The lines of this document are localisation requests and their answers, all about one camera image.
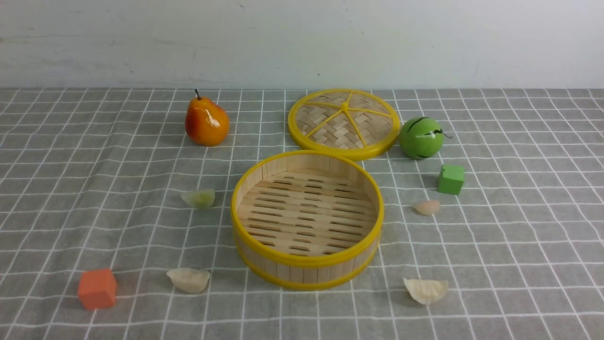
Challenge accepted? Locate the orange wooden cube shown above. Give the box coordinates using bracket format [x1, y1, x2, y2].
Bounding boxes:
[77, 268, 117, 310]

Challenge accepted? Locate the bamboo steamer tray yellow rim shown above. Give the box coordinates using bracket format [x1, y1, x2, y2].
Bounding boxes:
[231, 150, 385, 290]

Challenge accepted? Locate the orange yellow toy pear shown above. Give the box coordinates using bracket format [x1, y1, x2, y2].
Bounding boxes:
[184, 89, 229, 147]

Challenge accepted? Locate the green toy watermelon ball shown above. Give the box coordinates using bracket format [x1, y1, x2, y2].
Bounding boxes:
[399, 116, 452, 160]

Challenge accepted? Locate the white dumpling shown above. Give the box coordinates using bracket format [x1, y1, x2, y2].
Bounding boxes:
[403, 278, 449, 306]
[166, 267, 210, 294]

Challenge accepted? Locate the grey checked tablecloth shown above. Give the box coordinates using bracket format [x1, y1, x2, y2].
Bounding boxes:
[0, 88, 604, 340]

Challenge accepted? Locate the pale green dumpling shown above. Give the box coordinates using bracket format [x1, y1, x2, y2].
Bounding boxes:
[180, 189, 216, 209]

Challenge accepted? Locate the pinkish dumpling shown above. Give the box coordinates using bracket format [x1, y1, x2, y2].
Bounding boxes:
[413, 200, 441, 216]

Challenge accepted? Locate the green wooden cube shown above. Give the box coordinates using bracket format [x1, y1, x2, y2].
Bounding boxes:
[436, 164, 465, 196]

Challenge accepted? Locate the woven bamboo steamer lid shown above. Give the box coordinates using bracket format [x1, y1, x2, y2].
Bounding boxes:
[286, 88, 401, 161]

